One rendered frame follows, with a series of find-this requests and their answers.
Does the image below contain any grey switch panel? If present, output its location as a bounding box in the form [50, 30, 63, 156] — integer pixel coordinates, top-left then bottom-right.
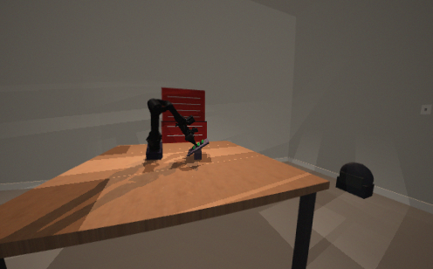
[187, 138, 209, 160]

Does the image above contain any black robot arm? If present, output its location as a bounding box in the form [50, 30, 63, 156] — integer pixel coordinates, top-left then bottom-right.
[146, 98, 195, 152]

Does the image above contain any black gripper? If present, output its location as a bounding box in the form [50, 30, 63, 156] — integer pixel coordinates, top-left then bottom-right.
[182, 127, 196, 145]

